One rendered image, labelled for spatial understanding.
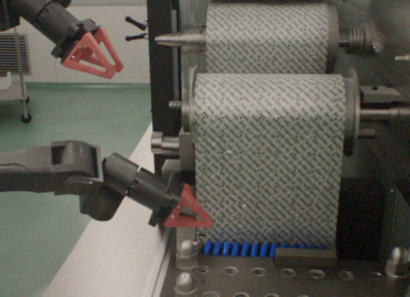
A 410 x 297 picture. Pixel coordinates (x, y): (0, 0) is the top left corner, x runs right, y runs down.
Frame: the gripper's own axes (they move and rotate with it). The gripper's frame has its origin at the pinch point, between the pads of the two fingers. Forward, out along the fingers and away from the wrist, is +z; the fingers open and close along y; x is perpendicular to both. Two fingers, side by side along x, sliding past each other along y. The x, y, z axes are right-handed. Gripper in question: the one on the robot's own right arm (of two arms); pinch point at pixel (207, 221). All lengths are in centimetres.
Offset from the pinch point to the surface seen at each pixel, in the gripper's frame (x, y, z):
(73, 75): -188, -556, -140
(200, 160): 9.3, 0.2, -6.6
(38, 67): -201, -557, -183
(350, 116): 27.6, -0.4, 9.9
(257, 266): 0.7, 7.0, 9.3
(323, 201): 13.4, 0.3, 14.3
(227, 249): -1.0, 3.3, 4.7
